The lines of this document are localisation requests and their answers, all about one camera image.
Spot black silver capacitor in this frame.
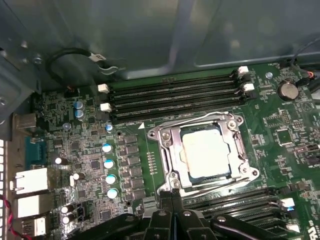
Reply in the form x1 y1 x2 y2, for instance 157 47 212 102
53 155 68 166

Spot grey rear port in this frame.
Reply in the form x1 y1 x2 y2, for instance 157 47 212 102
13 112 38 130

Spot thin metal locking lever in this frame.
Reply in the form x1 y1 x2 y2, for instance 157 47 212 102
149 111 242 135
172 172 261 198

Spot black looped cable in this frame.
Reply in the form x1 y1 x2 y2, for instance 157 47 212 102
46 47 127 90

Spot silver coin battery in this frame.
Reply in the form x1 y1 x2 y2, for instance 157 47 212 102
277 79 300 101

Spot silver rear port block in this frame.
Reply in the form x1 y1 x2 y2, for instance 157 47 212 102
13 194 48 219
9 167 49 195
21 216 48 238

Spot blue rear port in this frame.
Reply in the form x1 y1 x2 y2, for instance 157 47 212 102
24 136 47 169

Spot metal CPU socket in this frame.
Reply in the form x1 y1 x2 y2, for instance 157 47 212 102
146 111 261 198

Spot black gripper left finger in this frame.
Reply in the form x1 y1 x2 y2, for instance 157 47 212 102
72 189 175 240

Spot black silver PC case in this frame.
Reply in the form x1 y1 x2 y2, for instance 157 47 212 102
0 0 320 240

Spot red black fan wire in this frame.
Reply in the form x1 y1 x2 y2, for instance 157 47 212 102
0 194 33 240

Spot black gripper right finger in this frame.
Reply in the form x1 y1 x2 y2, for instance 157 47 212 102
173 189 285 240

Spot silver green CPU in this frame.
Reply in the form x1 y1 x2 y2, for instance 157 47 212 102
180 128 232 180

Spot black RAM slot white clips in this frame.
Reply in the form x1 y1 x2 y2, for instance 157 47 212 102
97 65 250 94
239 222 301 238
99 82 255 113
199 197 295 221

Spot green motherboard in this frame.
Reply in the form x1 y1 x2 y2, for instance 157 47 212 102
12 59 320 240

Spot metal socket cover frame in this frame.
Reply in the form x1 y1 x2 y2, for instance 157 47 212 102
159 117 251 191

